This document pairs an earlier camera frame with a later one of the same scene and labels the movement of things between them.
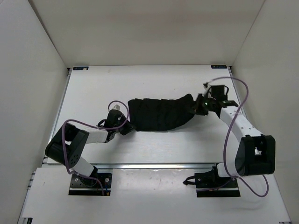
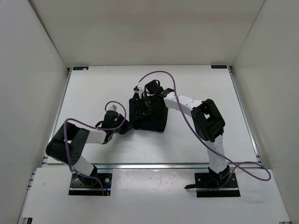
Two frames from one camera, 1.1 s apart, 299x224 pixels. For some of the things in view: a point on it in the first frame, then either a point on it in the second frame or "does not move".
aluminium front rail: x=143 y=166 does not move
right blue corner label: x=219 y=66 does not move
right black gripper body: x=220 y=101 → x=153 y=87
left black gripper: x=128 y=128 does not move
